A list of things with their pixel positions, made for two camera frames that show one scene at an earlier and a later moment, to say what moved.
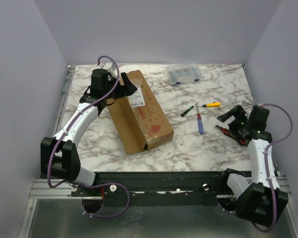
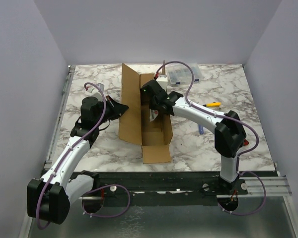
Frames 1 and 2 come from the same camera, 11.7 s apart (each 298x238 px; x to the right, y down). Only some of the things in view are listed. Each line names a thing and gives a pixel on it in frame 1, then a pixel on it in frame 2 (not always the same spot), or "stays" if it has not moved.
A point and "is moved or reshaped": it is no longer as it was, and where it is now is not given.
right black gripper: x=239 y=119 to x=154 y=99
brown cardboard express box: x=143 y=125 is moved or reshaped
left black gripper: x=126 y=89 to x=117 y=109
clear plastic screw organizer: x=185 y=74 stays
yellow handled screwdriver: x=211 y=104 stays
